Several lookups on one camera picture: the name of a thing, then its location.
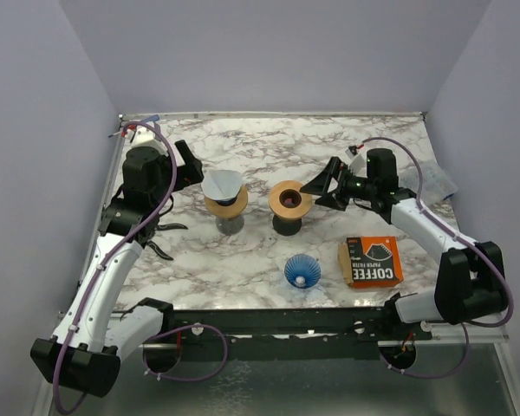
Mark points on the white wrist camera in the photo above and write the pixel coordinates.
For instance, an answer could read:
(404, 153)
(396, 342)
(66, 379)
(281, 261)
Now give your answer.
(145, 137)
(356, 159)

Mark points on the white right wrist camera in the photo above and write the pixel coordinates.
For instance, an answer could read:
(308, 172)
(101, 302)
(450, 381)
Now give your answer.
(356, 159)

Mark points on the white paper coffee filter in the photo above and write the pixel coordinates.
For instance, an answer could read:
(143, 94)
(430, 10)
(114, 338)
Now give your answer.
(222, 185)

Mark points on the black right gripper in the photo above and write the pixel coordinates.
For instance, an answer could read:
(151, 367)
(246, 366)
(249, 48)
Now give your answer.
(320, 183)

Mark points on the wooden ring coaster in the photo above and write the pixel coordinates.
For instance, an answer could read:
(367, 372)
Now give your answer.
(228, 211)
(292, 187)

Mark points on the black scissors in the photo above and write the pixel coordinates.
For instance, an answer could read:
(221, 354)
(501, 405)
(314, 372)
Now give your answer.
(162, 229)

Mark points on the orange coffee filter box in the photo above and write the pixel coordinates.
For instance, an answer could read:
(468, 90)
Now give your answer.
(370, 262)

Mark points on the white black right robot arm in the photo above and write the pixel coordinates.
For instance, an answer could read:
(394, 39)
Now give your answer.
(470, 278)

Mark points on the red and black carafe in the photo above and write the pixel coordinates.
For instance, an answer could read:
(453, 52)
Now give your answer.
(284, 225)

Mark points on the red blue screwdriver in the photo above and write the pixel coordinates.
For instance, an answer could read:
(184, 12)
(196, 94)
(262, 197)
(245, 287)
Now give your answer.
(153, 118)

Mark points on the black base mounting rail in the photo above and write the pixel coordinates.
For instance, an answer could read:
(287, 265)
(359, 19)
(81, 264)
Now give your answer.
(281, 334)

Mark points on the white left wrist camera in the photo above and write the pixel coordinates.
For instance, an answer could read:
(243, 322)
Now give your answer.
(145, 137)

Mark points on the blue cone dripper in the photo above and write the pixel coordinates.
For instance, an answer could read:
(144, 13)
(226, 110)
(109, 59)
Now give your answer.
(230, 201)

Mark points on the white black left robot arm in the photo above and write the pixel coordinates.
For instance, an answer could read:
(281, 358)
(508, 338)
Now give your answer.
(86, 349)

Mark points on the blue ribbed dripper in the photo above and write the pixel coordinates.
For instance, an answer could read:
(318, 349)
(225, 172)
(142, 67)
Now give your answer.
(302, 271)

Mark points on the clear plastic parts box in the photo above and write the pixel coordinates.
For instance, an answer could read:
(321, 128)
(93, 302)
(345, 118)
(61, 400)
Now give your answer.
(437, 184)

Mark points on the clear grey glass carafe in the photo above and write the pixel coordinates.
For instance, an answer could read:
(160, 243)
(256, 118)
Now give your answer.
(230, 226)

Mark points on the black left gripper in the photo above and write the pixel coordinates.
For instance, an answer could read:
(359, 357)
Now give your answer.
(190, 172)

